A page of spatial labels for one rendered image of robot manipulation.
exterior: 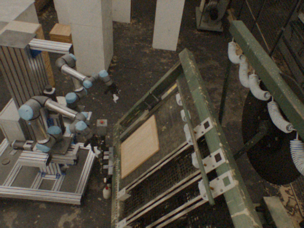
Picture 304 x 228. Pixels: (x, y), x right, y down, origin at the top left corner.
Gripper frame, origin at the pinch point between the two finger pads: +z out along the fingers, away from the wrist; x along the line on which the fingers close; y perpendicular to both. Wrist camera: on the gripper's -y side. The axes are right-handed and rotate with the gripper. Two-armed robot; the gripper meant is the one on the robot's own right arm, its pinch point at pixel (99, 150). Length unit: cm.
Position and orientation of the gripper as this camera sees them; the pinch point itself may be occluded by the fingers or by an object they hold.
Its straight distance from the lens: 230.5
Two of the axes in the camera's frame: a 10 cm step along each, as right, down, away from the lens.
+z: 3.8, 6.9, 6.1
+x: 0.9, -6.9, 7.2
